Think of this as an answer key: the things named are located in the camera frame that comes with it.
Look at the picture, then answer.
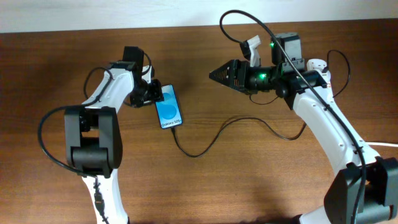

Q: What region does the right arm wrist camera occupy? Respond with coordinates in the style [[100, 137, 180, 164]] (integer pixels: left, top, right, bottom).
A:
[[239, 35, 261, 67]]

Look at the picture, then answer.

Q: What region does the black USB charging cable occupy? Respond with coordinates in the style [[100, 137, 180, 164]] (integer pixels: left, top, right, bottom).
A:
[[169, 49, 351, 159]]

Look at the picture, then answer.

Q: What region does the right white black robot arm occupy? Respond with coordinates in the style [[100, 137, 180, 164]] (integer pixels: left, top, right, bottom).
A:
[[209, 32, 397, 223]]

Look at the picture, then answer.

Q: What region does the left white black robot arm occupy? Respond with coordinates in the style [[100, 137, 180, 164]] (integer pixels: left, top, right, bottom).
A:
[[64, 47, 164, 223]]

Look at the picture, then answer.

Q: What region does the white power strip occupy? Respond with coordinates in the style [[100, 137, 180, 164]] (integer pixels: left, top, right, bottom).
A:
[[307, 58, 331, 89]]

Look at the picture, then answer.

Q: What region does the blue Samsung Galaxy smartphone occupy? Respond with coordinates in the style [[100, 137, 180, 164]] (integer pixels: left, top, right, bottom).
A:
[[155, 85, 183, 129]]

